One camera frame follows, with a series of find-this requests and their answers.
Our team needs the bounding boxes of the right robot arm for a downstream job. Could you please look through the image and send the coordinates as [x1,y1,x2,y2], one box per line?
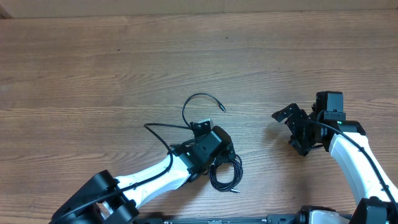
[272,91,397,224]

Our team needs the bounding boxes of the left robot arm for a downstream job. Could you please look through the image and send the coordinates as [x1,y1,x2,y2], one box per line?
[51,119,243,223]

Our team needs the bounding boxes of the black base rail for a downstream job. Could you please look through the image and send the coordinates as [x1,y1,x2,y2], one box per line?
[133,207,308,224]

